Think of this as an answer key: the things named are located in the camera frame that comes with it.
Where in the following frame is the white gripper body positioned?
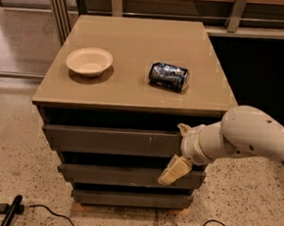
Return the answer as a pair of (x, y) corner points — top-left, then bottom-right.
(180, 124), (218, 165)

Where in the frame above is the grey top drawer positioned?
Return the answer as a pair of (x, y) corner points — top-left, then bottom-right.
(43, 124), (180, 158)

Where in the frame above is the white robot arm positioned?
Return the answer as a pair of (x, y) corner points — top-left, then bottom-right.
(159, 105), (284, 186)

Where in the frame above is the grey middle drawer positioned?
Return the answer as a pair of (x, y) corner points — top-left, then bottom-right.
(58, 163), (206, 189)

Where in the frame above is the grey drawer cabinet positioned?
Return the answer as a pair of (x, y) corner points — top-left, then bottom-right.
(33, 16), (236, 197)

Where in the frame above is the crushed blue soda can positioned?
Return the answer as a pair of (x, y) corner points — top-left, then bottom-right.
(149, 63), (189, 92)

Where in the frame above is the white paper bowl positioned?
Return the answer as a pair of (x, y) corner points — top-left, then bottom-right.
(66, 47), (113, 77)

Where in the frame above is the black cylindrical tool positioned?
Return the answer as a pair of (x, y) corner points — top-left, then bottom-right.
(0, 195), (24, 226)

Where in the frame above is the metal railing frame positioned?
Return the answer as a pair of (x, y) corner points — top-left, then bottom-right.
(50, 0), (284, 40)

